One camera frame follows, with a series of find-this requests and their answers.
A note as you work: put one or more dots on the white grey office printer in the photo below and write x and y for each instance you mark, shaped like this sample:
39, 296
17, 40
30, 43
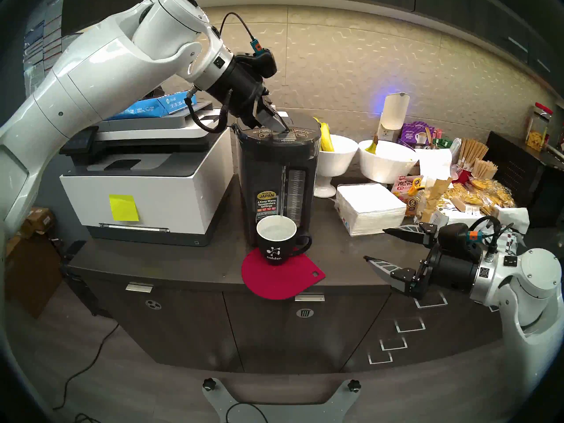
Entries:
176, 193

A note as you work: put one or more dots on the white plug-in wall device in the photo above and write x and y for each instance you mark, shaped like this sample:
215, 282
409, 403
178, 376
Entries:
392, 113

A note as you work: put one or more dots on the yellow bag clip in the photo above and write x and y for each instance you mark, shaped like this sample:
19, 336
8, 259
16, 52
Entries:
416, 186

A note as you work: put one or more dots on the single banana dark stem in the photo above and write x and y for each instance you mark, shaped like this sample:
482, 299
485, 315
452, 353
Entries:
372, 148

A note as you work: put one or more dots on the white pedestal bowl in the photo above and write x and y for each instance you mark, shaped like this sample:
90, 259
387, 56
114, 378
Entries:
337, 160

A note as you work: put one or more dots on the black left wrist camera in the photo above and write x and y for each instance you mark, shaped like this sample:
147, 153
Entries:
260, 63

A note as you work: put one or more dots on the short wooden stirrer bundle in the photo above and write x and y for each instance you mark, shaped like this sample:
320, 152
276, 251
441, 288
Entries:
482, 168

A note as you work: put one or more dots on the blue banded wall poster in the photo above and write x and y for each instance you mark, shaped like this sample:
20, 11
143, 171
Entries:
35, 43

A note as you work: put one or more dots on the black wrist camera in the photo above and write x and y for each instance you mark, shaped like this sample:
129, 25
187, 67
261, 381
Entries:
260, 63
454, 235

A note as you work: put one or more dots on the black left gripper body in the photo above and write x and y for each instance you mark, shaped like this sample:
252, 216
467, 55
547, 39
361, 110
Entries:
238, 96

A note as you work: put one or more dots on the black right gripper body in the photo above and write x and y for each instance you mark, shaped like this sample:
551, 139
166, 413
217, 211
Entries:
454, 270

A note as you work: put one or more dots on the large cardboard box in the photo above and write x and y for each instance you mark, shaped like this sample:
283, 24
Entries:
33, 276

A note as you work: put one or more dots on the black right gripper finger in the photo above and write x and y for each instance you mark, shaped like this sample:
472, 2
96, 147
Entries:
421, 233
398, 276

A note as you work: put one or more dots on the red cup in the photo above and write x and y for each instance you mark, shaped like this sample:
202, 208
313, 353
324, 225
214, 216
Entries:
462, 175

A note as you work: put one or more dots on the yellow sticky note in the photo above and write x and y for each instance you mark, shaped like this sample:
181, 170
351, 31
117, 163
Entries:
124, 207

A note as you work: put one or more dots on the white napkin stack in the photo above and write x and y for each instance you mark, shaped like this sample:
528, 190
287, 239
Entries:
368, 206

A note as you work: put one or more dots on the black frame knob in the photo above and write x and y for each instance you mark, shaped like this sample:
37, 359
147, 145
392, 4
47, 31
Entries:
209, 384
354, 385

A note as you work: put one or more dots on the grey robot base frame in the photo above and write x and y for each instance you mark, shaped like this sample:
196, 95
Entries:
216, 404

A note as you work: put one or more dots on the pink snack packet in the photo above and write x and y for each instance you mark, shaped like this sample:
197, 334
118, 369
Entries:
402, 186

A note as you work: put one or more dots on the small cardboard box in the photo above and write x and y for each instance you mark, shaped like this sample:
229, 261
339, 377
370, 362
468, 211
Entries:
39, 219

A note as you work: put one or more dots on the blue printer paper ream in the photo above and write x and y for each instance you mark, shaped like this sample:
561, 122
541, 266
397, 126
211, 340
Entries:
172, 102

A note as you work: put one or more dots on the black electric water dispenser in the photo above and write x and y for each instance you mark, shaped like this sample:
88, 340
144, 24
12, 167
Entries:
260, 171

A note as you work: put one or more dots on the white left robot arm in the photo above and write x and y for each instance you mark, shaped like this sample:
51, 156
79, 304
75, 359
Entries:
88, 83

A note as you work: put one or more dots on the yellow snack packet pile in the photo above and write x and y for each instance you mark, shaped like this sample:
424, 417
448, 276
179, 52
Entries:
484, 193

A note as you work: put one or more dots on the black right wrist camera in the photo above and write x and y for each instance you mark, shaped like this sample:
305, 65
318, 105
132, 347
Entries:
454, 235

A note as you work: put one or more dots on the brown paper bag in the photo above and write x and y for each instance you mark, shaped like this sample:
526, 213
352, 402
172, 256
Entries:
434, 193

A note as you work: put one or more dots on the tall wooden stirrer bundle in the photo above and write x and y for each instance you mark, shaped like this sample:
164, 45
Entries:
471, 151

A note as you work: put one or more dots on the white patterned cloth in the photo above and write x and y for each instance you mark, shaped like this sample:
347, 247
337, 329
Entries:
515, 217

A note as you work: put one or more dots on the wide white bowl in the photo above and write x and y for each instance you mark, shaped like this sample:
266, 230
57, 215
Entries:
383, 166

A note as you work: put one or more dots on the white paper towel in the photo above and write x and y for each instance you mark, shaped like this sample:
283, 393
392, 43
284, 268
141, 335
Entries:
436, 162

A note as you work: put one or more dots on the green tea packets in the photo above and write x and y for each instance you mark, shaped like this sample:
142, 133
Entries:
443, 143

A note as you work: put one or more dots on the black mug white inside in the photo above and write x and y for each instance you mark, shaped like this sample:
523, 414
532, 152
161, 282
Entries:
273, 250

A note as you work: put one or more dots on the yellow banana bunch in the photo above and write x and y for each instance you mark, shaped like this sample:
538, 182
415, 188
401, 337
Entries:
326, 138

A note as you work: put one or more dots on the clear jar red lid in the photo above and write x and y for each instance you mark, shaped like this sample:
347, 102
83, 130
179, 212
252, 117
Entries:
537, 131

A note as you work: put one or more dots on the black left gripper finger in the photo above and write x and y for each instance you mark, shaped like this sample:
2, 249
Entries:
275, 113
268, 121

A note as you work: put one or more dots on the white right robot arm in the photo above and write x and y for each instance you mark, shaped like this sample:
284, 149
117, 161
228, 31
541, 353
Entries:
537, 276

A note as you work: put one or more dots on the red silicone mat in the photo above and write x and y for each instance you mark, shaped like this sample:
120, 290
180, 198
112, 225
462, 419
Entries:
282, 281

